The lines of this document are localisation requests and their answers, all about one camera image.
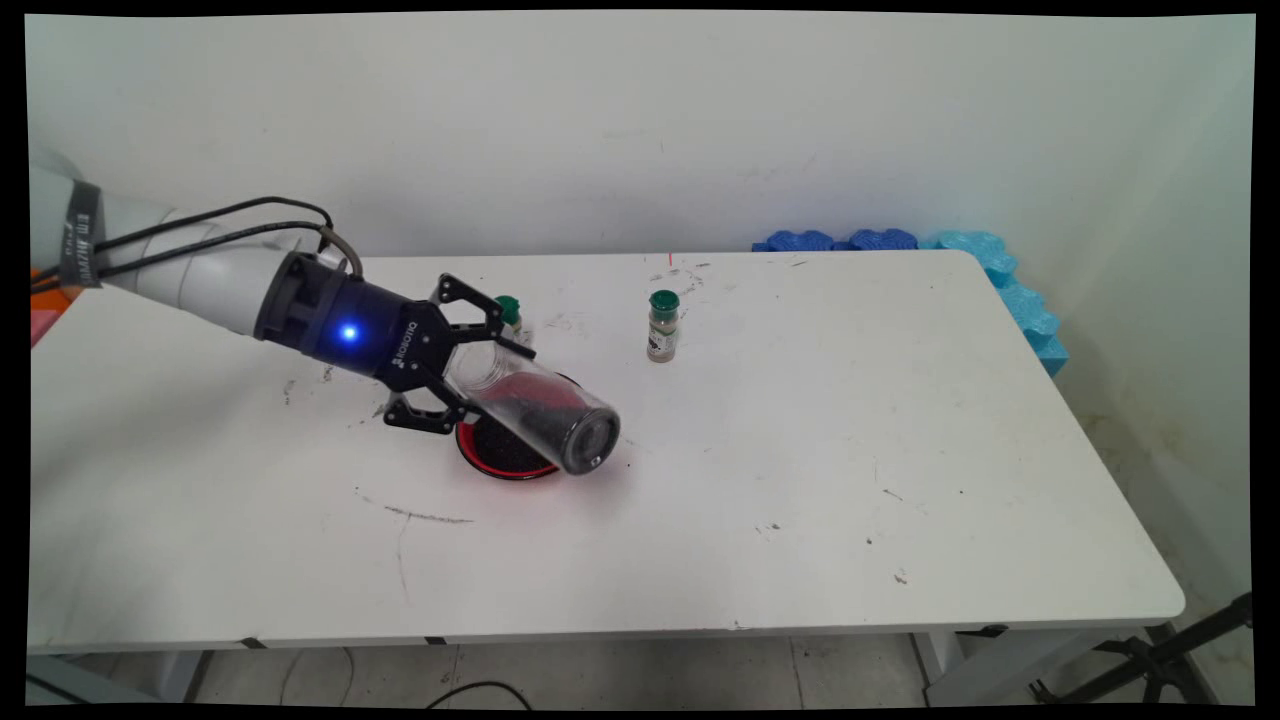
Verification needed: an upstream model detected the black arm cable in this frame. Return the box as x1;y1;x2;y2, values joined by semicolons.
30;197;337;291

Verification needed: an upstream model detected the light blue foam strip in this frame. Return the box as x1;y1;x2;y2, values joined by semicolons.
920;230;1069;379

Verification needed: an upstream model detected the black floor cable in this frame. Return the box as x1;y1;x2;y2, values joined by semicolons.
425;681;536;710

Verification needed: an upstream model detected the red bowl with black rim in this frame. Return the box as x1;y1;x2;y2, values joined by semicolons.
455;372;601;482

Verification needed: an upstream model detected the thin grey floor cable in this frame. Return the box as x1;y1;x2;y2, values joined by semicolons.
280;647;357;706

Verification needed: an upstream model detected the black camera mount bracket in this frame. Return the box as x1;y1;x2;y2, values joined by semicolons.
253;250;338;357

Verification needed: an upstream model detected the black tripod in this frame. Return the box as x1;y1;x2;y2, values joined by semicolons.
1030;592;1253;706

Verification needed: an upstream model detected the tall clear plastic jar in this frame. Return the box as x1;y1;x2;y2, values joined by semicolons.
445;338;622;477

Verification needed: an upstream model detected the white table leg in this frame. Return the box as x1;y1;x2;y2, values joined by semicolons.
912;628;1101;706

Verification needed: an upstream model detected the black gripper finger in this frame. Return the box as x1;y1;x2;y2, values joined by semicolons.
383;370;473;436
428;272;536;362

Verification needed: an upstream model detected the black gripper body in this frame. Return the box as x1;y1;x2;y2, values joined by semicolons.
320;270;457;394

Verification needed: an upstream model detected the black cable with metal connector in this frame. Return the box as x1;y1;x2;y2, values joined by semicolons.
30;222;364;293

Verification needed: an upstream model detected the grey strap on arm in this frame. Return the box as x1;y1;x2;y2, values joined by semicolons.
60;180;107;291

